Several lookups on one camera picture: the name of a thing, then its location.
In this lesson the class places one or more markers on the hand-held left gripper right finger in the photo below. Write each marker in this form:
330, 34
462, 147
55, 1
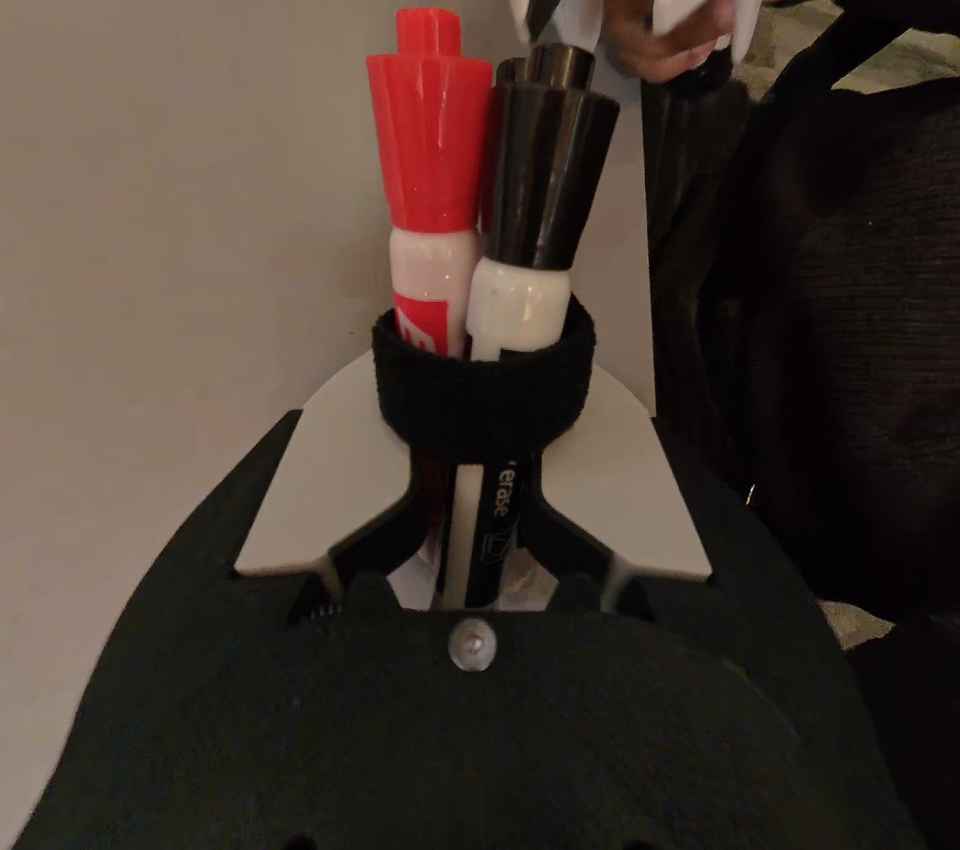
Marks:
622, 497

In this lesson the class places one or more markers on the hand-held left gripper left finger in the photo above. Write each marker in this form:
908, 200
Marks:
322, 490

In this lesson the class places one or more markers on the red dry-erase marker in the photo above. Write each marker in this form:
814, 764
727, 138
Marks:
427, 137

